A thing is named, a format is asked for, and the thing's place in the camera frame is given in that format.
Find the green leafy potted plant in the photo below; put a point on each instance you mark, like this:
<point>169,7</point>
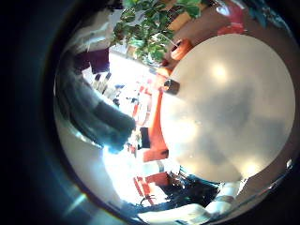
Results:
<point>146,31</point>

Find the dark brown vase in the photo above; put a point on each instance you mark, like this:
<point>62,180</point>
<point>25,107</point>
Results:
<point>172,87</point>

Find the black sofa cushion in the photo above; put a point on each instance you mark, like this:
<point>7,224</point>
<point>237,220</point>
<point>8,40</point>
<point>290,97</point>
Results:
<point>145,137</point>

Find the orange plant pot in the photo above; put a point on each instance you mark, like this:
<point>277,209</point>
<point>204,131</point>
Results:
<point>182,49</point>

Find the orange sofa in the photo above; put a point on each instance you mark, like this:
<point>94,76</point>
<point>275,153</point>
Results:
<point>156,131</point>

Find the person in purple top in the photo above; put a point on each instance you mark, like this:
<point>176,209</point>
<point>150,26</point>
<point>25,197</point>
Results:
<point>97,59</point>

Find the red plastic stool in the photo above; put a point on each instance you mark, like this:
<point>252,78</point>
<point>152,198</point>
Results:
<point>232,18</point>

